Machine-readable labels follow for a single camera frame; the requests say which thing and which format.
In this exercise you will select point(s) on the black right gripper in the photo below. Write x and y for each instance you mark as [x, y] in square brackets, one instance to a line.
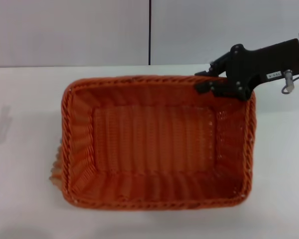
[264, 62]

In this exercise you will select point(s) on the orange woven plastic basket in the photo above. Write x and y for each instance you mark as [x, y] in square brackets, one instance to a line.
[154, 144]

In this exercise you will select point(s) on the orange striped ridged bread roll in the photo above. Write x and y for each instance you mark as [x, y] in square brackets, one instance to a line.
[56, 169]

